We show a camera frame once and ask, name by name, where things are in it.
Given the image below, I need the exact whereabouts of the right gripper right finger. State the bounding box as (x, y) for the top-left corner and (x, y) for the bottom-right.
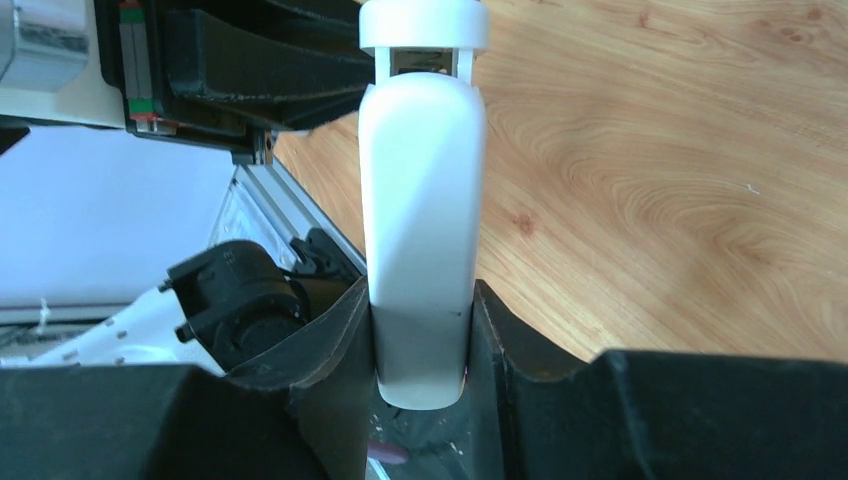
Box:
(466, 281), (847, 479)

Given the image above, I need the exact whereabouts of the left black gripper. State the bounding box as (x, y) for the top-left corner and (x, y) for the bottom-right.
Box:
(94, 0), (375, 165)

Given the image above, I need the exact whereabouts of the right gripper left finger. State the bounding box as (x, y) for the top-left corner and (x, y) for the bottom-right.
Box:
(1, 282), (374, 479)

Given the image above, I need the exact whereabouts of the white stapler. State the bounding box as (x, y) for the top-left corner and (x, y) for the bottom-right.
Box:
(358, 1), (490, 410)

